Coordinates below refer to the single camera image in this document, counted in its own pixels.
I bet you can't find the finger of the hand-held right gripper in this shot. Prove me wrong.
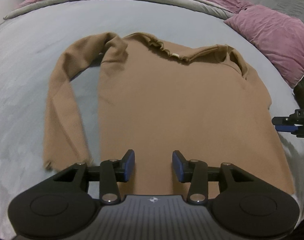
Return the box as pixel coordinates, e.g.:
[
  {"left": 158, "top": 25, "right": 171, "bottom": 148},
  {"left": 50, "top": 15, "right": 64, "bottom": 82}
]
[{"left": 272, "top": 116, "right": 300, "bottom": 133}]

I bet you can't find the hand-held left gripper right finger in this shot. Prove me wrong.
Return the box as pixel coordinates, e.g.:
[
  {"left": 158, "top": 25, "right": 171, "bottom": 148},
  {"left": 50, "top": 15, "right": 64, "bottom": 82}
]
[{"left": 172, "top": 150, "right": 253, "bottom": 204}]

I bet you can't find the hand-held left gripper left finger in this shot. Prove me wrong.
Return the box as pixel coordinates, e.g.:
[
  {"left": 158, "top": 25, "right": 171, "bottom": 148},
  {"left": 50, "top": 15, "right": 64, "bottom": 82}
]
[{"left": 52, "top": 149, "right": 135, "bottom": 204}]

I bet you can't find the brown knit dress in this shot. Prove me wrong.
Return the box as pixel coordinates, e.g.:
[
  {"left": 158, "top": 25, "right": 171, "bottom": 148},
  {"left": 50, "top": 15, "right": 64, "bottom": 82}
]
[{"left": 42, "top": 31, "right": 294, "bottom": 198}]

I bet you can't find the large purple pillow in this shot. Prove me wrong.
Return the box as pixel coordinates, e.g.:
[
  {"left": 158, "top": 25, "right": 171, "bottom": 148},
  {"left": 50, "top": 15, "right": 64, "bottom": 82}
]
[{"left": 224, "top": 5, "right": 304, "bottom": 88}]

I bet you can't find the grey quilted headboard cover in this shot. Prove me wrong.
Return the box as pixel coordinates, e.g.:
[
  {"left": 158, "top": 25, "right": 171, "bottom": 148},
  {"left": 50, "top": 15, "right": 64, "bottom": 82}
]
[{"left": 228, "top": 0, "right": 304, "bottom": 30}]

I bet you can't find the small purple pillow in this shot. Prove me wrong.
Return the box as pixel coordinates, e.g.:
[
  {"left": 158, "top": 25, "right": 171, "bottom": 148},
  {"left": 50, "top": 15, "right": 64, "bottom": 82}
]
[{"left": 212, "top": 0, "right": 255, "bottom": 14}]

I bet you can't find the grey-blue bed sheet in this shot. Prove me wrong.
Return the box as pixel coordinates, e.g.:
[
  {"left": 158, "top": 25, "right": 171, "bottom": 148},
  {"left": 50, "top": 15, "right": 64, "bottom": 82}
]
[{"left": 0, "top": 0, "right": 304, "bottom": 230}]

